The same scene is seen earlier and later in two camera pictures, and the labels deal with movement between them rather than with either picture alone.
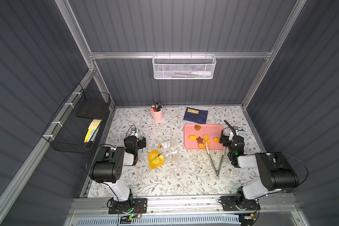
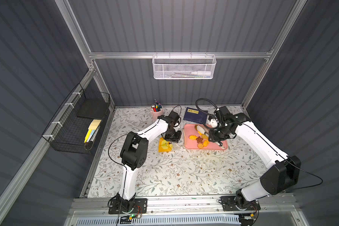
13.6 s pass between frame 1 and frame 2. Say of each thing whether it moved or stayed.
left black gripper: moved
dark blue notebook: stayed
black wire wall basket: stayed
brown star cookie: stayed
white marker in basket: stayed
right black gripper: moved
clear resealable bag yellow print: moved
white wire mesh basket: stayed
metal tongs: moved
